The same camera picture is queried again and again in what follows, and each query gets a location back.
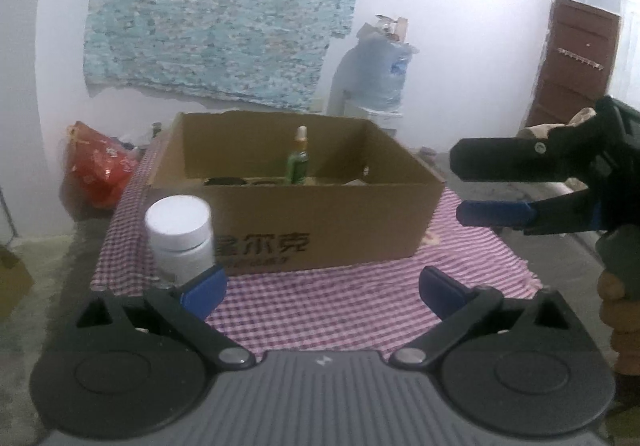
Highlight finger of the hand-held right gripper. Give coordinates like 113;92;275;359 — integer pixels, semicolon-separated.
456;188;603;236
449;135;601;183

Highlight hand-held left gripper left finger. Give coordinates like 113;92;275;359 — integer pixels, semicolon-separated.
75;265;257;371

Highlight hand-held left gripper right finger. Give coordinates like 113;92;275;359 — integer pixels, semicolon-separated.
390;266;571;371

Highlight white plastic bottle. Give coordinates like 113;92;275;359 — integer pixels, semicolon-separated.
145;195;215;289

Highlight brown cardboard box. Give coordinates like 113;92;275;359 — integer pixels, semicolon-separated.
145;111;446;277

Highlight green dropper bottle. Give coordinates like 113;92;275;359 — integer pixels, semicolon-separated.
284;126;311;186

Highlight person's right hand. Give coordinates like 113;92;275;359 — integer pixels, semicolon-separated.
597;270;640;377

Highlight brown wooden door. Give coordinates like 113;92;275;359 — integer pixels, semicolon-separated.
525;0;622;128

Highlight door hook rack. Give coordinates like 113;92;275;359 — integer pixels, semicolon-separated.
555;46;604;72

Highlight purple checkered tablecloth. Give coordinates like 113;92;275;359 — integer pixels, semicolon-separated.
90;126;543;352

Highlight white water dispenser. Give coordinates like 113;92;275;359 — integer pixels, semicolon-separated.
327;91;406;138

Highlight red plastic bag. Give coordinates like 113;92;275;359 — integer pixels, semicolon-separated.
65;121;139;210

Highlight small cardboard box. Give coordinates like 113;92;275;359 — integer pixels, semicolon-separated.
0;246;36;322

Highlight blue floral wall cloth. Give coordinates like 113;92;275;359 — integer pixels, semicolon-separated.
82;0;366;109

